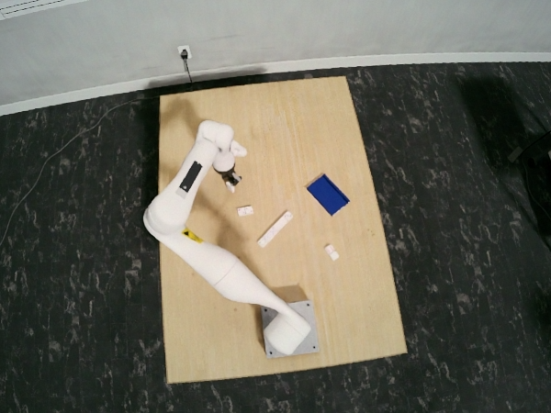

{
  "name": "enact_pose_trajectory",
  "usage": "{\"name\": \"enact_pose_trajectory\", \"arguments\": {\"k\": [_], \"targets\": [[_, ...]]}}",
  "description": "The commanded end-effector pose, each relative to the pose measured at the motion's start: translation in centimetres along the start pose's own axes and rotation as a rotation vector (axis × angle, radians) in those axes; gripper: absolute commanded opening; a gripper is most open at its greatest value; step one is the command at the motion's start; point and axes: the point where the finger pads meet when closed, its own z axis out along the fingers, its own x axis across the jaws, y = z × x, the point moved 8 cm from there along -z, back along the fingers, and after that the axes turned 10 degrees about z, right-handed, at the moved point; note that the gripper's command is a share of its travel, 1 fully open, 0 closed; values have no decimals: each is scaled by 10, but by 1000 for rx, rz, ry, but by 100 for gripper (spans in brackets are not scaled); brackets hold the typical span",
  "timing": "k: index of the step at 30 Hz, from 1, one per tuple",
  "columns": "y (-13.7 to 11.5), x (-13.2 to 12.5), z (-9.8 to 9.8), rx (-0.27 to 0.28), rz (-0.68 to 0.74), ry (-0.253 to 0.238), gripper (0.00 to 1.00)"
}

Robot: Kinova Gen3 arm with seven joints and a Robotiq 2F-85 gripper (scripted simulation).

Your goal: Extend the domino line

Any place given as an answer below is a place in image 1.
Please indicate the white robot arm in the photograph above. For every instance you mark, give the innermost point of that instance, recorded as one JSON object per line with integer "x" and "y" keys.
{"x": 169, "y": 211}

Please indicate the dark blue rectangular pad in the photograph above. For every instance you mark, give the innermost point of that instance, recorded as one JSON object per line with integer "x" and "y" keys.
{"x": 328, "y": 195}

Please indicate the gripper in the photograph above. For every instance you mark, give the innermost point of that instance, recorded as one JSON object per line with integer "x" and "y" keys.
{"x": 230, "y": 175}

